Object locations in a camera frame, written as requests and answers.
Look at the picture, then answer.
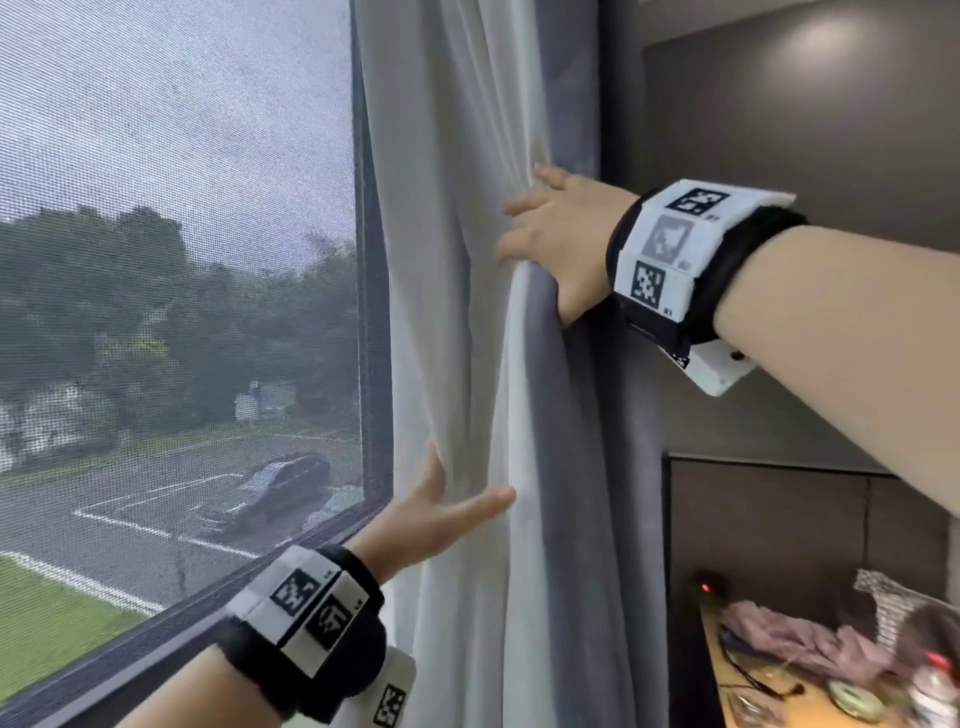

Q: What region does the left wrist tracker band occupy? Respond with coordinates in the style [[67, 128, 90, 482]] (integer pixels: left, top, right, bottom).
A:
[[212, 543, 418, 728]]

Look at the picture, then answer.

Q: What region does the patterned black white bag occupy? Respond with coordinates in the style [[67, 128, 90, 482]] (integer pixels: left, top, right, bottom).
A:
[[853, 568, 960, 665]]

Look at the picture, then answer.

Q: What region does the dark brown panel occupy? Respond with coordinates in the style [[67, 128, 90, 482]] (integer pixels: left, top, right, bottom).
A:
[[663, 453, 960, 728]]

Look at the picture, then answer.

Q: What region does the pink cloth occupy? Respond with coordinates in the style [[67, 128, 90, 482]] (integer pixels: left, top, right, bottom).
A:
[[721, 598, 912, 680]]

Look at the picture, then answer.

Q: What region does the dark parked car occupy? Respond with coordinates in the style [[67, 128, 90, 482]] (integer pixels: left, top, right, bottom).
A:
[[201, 453, 333, 535]]

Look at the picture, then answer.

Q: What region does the clear bottle with red cap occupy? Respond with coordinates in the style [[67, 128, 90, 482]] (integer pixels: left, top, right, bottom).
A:
[[906, 652, 960, 728]]

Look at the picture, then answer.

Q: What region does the right wrist tracker band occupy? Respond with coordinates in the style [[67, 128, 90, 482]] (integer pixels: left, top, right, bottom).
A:
[[606, 178, 810, 397]]

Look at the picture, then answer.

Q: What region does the person's right hand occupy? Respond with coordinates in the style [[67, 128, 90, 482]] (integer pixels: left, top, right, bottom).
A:
[[498, 166, 640, 328]]

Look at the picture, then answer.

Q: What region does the black cable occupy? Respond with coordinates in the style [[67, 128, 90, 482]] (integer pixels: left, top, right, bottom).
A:
[[718, 628, 808, 703]]

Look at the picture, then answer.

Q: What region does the person's left forearm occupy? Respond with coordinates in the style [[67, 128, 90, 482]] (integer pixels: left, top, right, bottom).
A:
[[112, 643, 303, 728]]

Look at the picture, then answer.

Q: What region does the white sheer curtain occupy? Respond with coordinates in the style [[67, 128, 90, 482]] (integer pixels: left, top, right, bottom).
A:
[[352, 0, 552, 728]]

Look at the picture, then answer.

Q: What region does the grey blackout curtain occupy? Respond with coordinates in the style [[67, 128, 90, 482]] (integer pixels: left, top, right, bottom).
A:
[[517, 0, 669, 728]]

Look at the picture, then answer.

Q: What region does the person's left hand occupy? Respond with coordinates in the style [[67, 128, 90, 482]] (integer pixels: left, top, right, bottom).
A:
[[348, 441, 519, 588]]

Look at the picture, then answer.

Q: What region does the wooden side table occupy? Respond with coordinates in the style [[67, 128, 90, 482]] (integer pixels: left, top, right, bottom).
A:
[[699, 594, 960, 728]]

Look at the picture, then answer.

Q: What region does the round green tin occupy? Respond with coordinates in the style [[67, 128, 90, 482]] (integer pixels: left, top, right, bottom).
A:
[[827, 678, 888, 724]]

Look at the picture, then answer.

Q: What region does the dark window frame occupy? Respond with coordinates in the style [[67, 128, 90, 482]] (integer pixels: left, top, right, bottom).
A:
[[0, 0, 396, 728]]

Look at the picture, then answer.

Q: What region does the wrist tracker band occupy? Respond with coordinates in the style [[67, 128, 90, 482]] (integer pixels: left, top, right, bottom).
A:
[[212, 543, 418, 728], [606, 178, 810, 397]]

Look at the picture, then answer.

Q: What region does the person's right forearm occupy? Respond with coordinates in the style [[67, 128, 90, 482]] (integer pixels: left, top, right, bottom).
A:
[[711, 223, 960, 520]]

